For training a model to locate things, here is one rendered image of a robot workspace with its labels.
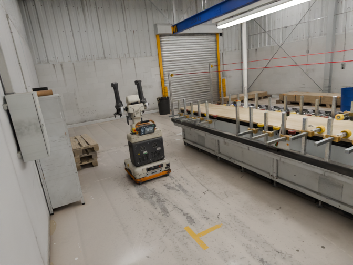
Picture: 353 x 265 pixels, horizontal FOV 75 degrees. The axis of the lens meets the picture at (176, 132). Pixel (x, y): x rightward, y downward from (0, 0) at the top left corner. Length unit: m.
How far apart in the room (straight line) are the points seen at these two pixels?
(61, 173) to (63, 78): 6.53
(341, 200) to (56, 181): 3.43
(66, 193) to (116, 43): 7.45
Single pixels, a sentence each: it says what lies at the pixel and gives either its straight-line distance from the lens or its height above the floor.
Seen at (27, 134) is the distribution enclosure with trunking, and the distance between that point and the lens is 2.41.
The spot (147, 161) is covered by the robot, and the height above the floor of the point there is 0.34.
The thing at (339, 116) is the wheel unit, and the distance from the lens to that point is 3.55.
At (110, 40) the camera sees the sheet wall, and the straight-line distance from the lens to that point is 10.03.
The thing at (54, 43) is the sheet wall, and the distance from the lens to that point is 9.74.
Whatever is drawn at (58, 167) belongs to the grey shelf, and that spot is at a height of 0.64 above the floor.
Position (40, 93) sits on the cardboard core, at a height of 1.59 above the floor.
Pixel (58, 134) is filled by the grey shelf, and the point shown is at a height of 1.07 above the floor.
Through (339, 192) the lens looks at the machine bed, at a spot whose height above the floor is 0.28.
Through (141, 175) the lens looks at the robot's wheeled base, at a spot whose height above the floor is 0.16.
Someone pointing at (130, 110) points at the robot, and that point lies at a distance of 3.88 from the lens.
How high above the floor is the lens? 1.70
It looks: 15 degrees down
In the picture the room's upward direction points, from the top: 6 degrees counter-clockwise
